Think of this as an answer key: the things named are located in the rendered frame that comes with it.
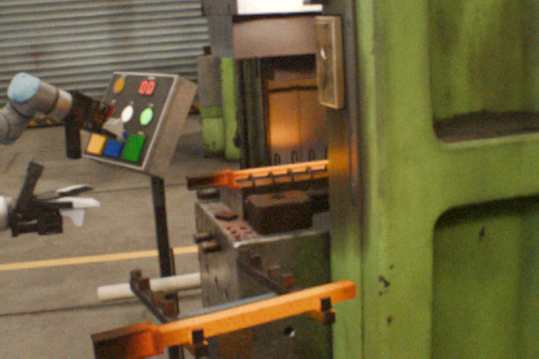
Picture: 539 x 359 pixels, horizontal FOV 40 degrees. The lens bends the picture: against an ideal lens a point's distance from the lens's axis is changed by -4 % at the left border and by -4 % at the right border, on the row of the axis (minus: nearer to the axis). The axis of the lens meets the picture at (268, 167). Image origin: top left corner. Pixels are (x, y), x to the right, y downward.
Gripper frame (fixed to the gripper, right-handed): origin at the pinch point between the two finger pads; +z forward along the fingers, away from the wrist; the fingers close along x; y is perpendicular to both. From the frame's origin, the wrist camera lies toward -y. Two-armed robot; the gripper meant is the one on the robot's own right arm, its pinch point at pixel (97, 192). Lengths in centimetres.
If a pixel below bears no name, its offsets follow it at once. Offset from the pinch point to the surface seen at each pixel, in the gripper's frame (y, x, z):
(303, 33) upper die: -32, 8, 47
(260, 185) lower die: 1.0, 7.6, 35.0
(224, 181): 0.9, 0.7, 28.8
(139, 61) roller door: 29, -788, 126
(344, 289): 5, 61, 32
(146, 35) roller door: -3, -786, 138
